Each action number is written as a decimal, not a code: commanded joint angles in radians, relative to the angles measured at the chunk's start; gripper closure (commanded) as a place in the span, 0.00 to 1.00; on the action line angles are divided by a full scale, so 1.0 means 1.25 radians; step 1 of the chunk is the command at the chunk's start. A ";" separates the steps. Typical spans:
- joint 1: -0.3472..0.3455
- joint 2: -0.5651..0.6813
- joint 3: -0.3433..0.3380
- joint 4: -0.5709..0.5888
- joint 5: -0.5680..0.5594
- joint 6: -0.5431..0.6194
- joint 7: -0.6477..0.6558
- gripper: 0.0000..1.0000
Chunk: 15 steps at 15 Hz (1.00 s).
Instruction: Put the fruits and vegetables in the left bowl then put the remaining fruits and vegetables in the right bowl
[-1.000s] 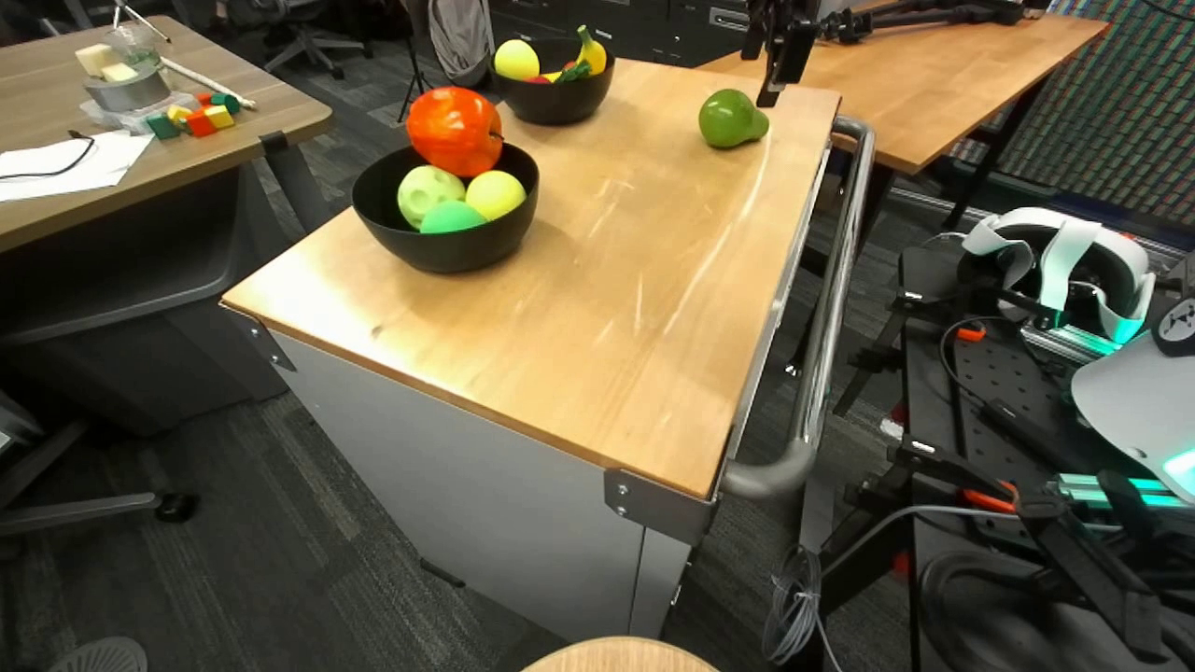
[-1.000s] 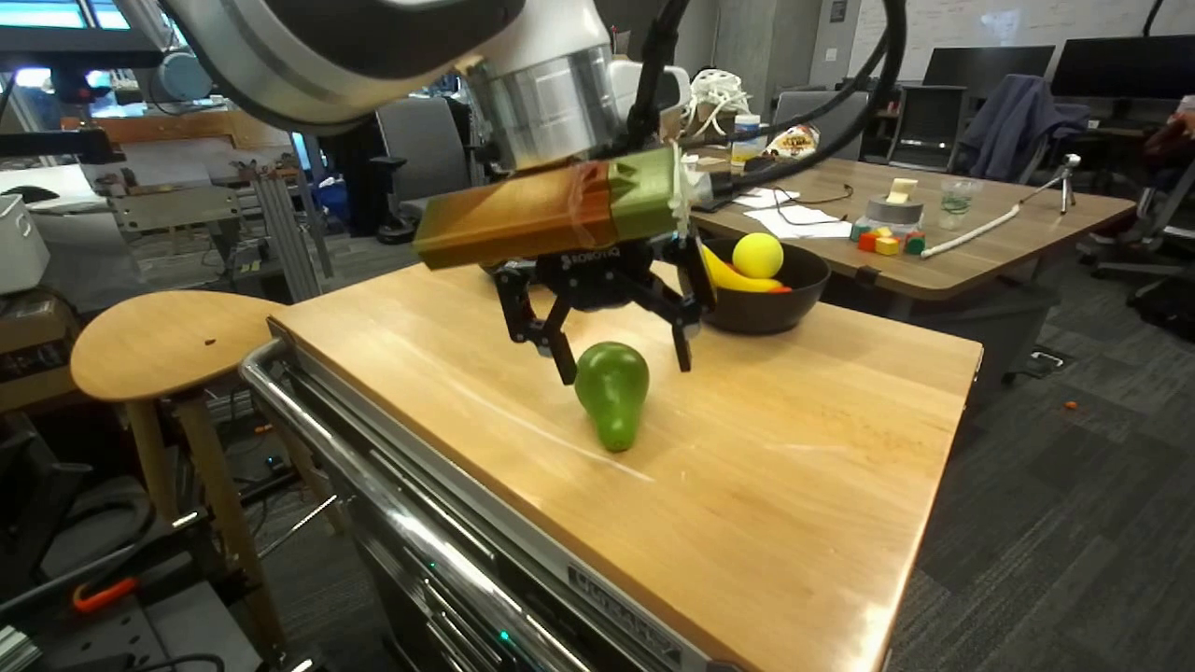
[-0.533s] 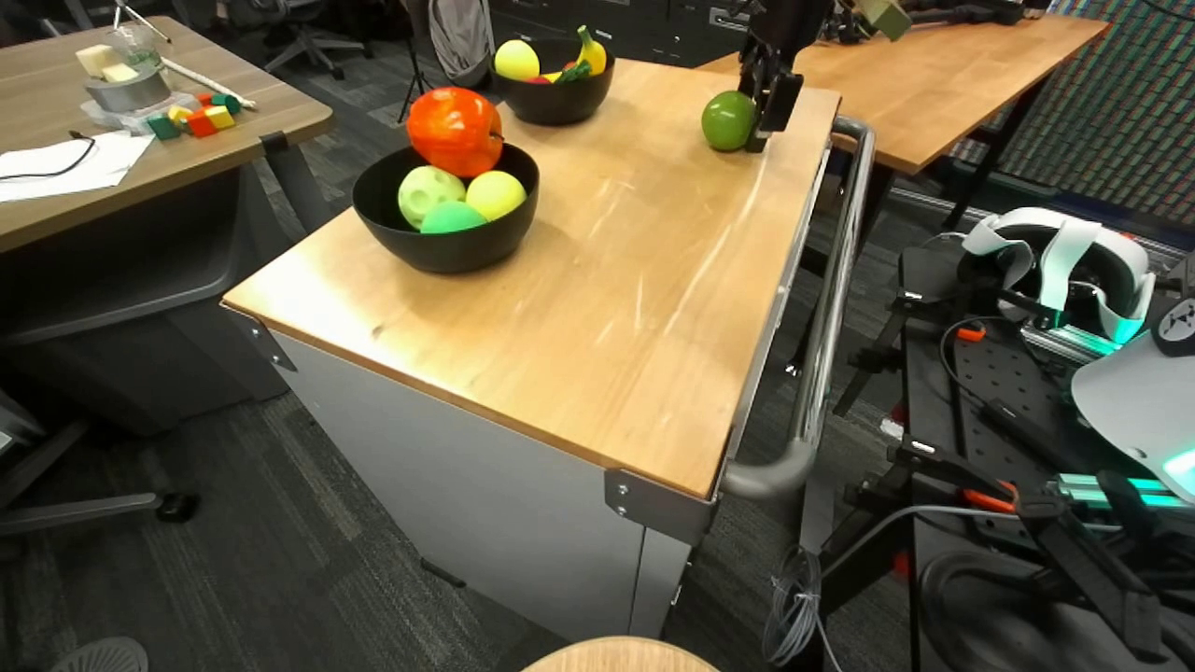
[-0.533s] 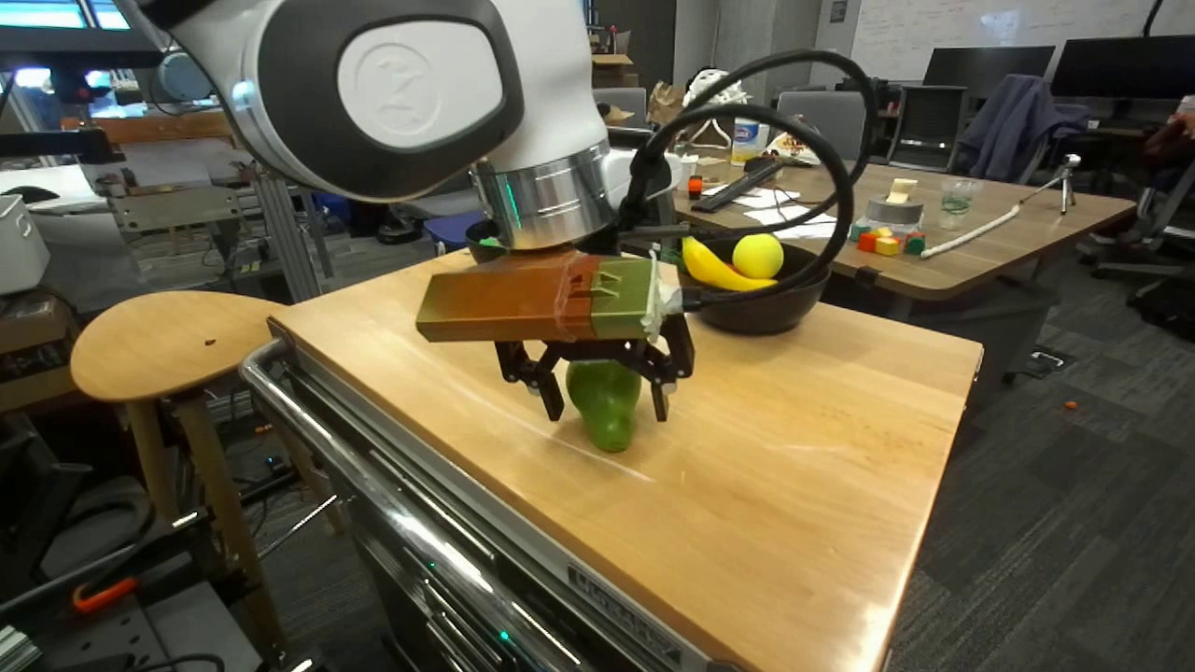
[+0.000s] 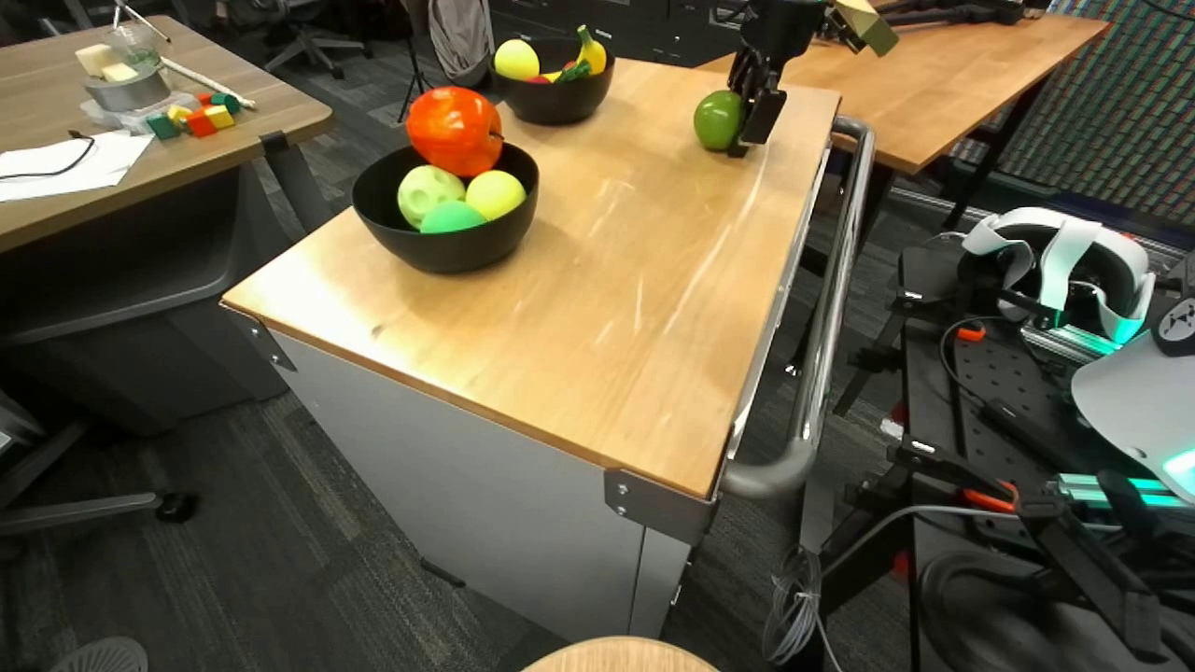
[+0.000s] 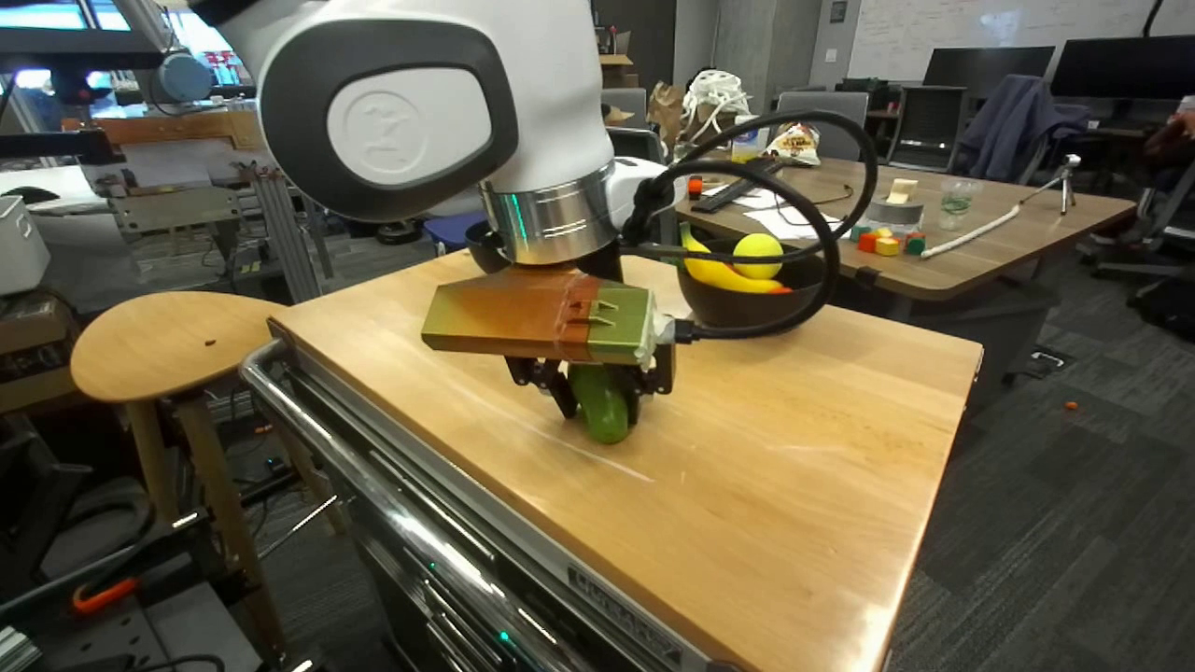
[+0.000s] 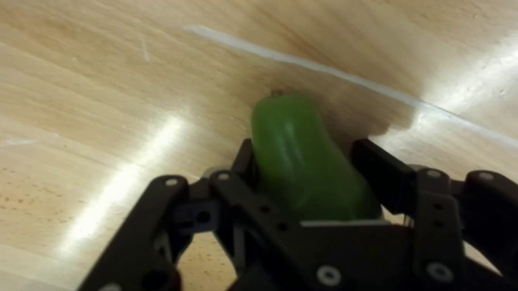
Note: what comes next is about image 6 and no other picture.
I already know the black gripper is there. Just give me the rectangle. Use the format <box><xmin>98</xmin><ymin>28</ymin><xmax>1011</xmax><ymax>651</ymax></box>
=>
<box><xmin>502</xmin><ymin>352</ymin><xmax>685</xmax><ymax>423</ymax></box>

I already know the green toy pear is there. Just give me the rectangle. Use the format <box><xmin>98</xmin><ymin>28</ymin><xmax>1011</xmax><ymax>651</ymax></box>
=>
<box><xmin>568</xmin><ymin>361</ymin><xmax>646</xmax><ymax>447</ymax></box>

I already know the yellow toy banana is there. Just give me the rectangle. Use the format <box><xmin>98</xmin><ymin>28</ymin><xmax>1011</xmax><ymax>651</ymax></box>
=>
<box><xmin>681</xmin><ymin>235</ymin><xmax>794</xmax><ymax>301</ymax></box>

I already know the yellow toy lemon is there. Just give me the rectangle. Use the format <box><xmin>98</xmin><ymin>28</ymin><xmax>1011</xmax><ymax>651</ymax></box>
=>
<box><xmin>727</xmin><ymin>227</ymin><xmax>791</xmax><ymax>285</ymax></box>

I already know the black bowl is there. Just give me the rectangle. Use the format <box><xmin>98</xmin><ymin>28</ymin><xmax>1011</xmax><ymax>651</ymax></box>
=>
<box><xmin>677</xmin><ymin>219</ymin><xmax>840</xmax><ymax>344</ymax></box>

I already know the black flat bar device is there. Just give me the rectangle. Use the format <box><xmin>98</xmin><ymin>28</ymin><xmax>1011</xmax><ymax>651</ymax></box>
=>
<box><xmin>690</xmin><ymin>162</ymin><xmax>777</xmax><ymax>215</ymax></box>

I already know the white cart wooden top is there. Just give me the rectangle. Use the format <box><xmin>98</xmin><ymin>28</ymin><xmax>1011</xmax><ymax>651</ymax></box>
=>
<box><xmin>239</xmin><ymin>237</ymin><xmax>989</xmax><ymax>672</ymax></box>

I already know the beige cloth bag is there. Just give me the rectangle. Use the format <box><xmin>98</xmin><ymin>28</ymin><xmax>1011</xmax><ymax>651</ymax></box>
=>
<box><xmin>764</xmin><ymin>118</ymin><xmax>829</xmax><ymax>167</ymax></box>

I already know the clear plastic container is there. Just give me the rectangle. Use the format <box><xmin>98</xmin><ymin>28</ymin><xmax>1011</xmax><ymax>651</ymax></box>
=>
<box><xmin>868</xmin><ymin>176</ymin><xmax>930</xmax><ymax>232</ymax></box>

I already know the grey fabric office chair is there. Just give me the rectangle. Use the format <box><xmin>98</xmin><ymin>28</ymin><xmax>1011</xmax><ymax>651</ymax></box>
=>
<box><xmin>768</xmin><ymin>86</ymin><xmax>873</xmax><ymax>163</ymax></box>

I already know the thin white rod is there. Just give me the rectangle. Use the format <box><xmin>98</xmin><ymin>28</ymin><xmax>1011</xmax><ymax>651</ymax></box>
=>
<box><xmin>920</xmin><ymin>200</ymin><xmax>1027</xmax><ymax>260</ymax></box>

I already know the round wooden stool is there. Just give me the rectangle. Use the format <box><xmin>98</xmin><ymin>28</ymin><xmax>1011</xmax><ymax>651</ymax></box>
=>
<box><xmin>67</xmin><ymin>287</ymin><xmax>304</xmax><ymax>657</ymax></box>

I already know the chair with blue jacket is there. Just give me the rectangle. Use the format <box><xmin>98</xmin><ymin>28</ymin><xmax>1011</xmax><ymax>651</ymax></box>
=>
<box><xmin>957</xmin><ymin>69</ymin><xmax>1088</xmax><ymax>184</ymax></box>

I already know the wooden office desk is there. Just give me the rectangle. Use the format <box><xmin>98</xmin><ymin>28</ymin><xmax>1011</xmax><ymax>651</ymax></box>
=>
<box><xmin>670</xmin><ymin>133</ymin><xmax>1140</xmax><ymax>378</ymax></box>

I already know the black computer monitor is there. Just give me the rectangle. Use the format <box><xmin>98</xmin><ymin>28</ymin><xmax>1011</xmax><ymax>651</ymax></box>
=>
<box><xmin>1052</xmin><ymin>35</ymin><xmax>1195</xmax><ymax>106</ymax></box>
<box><xmin>923</xmin><ymin>42</ymin><xmax>1059</xmax><ymax>106</ymax></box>

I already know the small silver tripod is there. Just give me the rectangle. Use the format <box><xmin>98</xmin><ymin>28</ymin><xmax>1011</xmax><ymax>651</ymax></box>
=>
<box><xmin>1037</xmin><ymin>148</ymin><xmax>1088</xmax><ymax>215</ymax></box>

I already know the white plastic bin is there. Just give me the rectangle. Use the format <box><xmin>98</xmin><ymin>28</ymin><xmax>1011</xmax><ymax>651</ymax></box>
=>
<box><xmin>0</xmin><ymin>189</ymin><xmax>54</xmax><ymax>298</ymax></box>

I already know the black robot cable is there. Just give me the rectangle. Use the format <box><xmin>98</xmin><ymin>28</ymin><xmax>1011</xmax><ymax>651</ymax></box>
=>
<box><xmin>624</xmin><ymin>108</ymin><xmax>880</xmax><ymax>344</ymax></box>

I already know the metal cart handle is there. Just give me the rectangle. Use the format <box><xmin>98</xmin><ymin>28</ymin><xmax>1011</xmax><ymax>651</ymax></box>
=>
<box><xmin>239</xmin><ymin>339</ymin><xmax>591</xmax><ymax>672</ymax></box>

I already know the white wire frame object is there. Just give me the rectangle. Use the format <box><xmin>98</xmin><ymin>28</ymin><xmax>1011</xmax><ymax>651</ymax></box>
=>
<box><xmin>681</xmin><ymin>68</ymin><xmax>759</xmax><ymax>145</ymax></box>

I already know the grey metal frame workbench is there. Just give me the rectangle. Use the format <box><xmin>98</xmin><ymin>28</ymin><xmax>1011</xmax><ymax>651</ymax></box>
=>
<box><xmin>0</xmin><ymin>117</ymin><xmax>331</xmax><ymax>311</ymax></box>

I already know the orange handled clamp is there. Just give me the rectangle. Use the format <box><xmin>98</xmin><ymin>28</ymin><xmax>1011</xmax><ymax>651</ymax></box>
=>
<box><xmin>67</xmin><ymin>572</ymin><xmax>143</xmax><ymax>619</ymax></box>

